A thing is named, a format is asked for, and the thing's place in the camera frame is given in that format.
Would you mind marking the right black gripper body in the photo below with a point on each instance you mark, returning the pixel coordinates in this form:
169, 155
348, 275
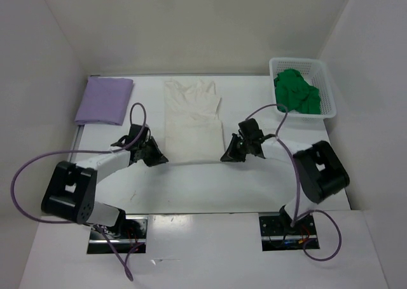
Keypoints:
247, 141

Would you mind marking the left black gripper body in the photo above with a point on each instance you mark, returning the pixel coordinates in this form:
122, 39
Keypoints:
140, 147

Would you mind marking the cream white t shirt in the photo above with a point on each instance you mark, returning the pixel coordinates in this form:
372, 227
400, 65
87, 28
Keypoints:
193, 129

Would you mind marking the purple t shirt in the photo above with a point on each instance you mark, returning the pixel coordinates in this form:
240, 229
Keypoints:
104, 101

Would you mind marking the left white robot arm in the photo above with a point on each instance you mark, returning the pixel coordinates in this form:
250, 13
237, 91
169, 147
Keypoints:
70, 194

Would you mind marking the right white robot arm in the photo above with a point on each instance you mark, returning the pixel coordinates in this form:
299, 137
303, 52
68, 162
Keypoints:
318, 171

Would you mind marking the green t shirt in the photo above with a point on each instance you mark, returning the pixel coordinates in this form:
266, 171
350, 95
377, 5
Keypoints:
293, 93

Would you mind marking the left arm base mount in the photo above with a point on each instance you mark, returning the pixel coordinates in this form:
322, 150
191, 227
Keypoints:
131, 235

